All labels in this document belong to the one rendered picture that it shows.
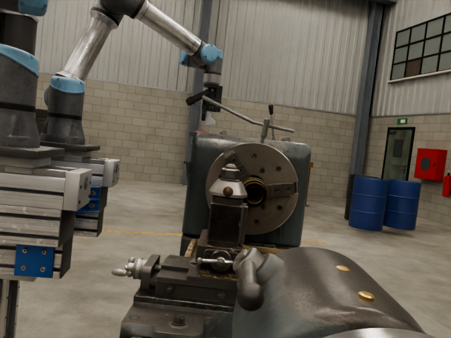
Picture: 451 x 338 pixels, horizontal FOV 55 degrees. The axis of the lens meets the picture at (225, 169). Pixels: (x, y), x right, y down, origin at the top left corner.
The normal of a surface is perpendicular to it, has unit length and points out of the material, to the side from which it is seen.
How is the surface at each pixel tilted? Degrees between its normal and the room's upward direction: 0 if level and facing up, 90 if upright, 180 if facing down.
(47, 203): 90
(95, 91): 90
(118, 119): 90
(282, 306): 38
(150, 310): 0
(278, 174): 90
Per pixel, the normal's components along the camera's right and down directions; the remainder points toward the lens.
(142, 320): 0.11, -0.99
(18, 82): 0.67, 0.12
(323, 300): -0.19, -0.97
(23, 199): 0.10, 0.07
